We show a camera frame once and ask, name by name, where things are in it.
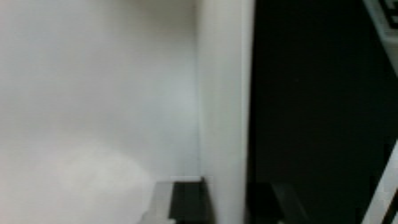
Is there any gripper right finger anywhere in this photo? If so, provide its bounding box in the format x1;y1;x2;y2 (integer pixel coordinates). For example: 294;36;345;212
246;182;310;224

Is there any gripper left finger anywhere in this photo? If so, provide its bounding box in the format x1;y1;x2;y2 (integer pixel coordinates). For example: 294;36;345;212
141;178;215;224

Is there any white square tabletop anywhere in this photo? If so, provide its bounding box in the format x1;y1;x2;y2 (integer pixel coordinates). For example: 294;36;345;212
0;0;254;224

